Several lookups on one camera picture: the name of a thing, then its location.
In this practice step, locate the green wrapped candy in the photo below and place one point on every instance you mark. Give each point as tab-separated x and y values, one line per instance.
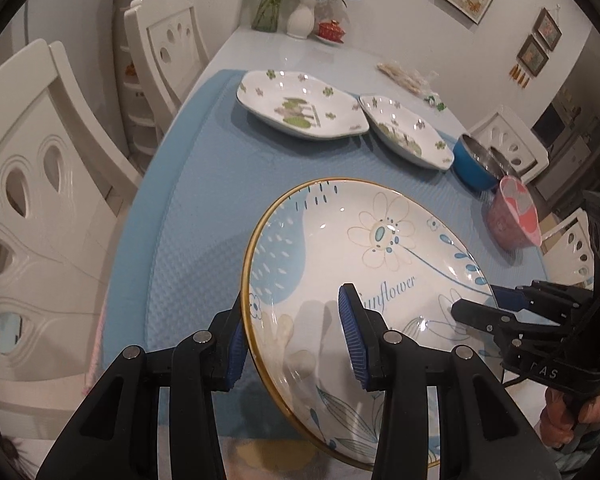
435	101

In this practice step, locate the lower small framed picture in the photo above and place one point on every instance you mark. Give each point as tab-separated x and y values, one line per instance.
532	56

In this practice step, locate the white chair far left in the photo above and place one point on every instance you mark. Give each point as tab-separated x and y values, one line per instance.
173	50

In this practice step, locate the upper small framed picture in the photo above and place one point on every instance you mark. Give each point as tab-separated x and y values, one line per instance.
547	30

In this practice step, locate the blue steel bowl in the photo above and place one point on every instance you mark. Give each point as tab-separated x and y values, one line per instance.
475	165

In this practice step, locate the white chair near right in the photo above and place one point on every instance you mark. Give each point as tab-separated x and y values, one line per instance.
569	259

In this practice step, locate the green glass vase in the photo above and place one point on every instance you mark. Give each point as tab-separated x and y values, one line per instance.
266	17

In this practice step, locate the blue waffle table mat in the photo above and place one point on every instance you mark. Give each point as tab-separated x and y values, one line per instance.
180	254

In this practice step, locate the white chair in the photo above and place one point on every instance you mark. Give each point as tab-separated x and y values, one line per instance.
58	237
569	259
173	50
504	130

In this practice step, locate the orange hanging wall ornament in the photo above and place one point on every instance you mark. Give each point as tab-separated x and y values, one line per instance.
519	75

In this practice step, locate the round sunflower plate gold rim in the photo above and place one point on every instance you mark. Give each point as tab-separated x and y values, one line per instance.
335	269

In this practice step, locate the white ceramic flower vase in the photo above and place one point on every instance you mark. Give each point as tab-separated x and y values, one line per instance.
301	20

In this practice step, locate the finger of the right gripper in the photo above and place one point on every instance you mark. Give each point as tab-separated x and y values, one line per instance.
510	299
503	326

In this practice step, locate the white chair far right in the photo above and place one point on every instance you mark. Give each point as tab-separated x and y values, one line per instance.
504	130

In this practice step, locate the small green-rimmed forest plate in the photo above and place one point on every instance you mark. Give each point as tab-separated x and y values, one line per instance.
407	134

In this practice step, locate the small framed picture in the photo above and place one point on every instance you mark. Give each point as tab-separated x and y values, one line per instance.
547	30
532	56

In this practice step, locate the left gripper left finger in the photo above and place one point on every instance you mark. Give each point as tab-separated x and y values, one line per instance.
114	432

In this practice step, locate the plastic snack bag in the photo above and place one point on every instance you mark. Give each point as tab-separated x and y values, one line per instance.
410	80

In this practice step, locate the magenta steel bowl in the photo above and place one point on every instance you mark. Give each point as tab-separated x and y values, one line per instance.
506	167

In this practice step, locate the pink cartoon melamine bowl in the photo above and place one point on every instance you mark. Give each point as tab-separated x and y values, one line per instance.
512	218

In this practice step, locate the person right hand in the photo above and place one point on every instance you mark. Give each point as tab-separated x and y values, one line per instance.
556	424

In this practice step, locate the large green-rimmed forest plate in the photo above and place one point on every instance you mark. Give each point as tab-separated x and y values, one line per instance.
301	105

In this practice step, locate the white chair near left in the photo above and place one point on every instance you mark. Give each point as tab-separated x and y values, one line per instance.
58	237

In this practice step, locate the red lidded teacup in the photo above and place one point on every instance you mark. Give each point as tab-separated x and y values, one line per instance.
330	32

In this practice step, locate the white lattice shelf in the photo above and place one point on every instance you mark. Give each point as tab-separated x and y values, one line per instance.
138	121

